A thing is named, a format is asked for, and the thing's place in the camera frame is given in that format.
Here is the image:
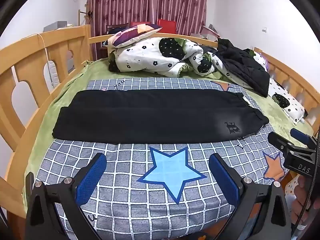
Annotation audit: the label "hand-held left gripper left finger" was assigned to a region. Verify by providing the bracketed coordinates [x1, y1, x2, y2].
[25, 152, 108, 240]

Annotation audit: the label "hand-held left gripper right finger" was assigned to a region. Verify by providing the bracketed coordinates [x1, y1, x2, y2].
[209, 152, 293, 240]

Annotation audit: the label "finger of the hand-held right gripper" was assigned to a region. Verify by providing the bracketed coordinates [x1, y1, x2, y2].
[267, 131, 295, 156]
[290, 128, 318, 148]

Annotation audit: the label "black pants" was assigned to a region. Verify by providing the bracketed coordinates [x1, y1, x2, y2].
[52, 89, 270, 145]

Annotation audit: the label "person's right hand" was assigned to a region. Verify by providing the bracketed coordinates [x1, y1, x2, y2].
[293, 174, 314, 224]

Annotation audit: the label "white floral pillow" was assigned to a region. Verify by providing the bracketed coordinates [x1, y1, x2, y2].
[267, 78, 307, 125]

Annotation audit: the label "grey checked star blanket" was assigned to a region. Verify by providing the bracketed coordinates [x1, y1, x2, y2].
[32, 77, 290, 240]

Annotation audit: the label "black jacket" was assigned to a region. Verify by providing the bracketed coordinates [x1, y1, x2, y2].
[200, 38, 271, 98]

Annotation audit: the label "green bed sheet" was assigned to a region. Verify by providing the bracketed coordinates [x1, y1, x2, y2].
[22, 60, 314, 205]

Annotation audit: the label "white power strip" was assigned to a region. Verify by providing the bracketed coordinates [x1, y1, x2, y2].
[44, 60, 60, 88]

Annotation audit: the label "pink paper bag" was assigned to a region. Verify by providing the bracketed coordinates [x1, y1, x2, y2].
[191, 24, 220, 40]

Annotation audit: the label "white floral quilt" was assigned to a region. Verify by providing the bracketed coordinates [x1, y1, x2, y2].
[108, 37, 270, 80]

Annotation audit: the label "patchwork pillow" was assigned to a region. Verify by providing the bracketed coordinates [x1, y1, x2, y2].
[103, 24, 163, 48]

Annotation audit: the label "grey box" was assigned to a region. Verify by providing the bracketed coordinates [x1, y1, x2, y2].
[44, 21, 74, 32]

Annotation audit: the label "red chair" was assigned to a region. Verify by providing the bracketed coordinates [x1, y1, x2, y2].
[157, 18, 177, 34]

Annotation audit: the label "wooden coat rack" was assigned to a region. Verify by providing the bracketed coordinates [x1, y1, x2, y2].
[78, 4, 93, 27]

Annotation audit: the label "maroon floral curtain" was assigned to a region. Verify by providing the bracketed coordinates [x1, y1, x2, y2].
[86, 0, 208, 60]

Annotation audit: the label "wooden bed frame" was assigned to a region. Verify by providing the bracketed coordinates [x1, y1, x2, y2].
[0, 25, 320, 240]

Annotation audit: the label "white cable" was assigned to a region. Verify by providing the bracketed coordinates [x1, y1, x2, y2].
[21, 33, 54, 88]

